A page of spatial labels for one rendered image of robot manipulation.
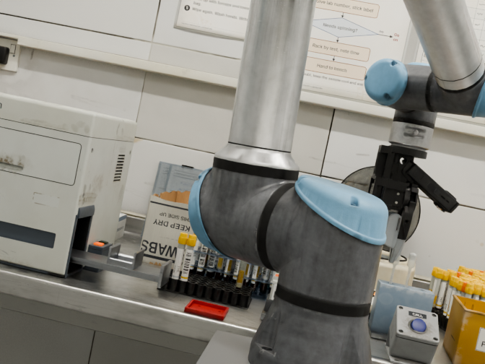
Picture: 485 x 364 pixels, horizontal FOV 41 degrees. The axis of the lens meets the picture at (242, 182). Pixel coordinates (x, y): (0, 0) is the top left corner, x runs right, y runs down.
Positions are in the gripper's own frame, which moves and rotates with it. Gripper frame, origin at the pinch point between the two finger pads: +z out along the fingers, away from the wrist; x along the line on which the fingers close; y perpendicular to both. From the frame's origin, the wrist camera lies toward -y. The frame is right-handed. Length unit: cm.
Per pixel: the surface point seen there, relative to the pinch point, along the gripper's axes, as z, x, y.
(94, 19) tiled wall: -40, -54, 83
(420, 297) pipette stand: 6.2, 2.0, -5.5
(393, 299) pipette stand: 7.5, 2.0, -0.9
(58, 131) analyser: -10, 10, 64
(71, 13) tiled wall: -40, -55, 90
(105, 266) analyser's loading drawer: 12, 10, 51
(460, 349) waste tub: 12.0, 9.7, -12.3
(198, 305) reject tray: 14.9, 8.5, 33.5
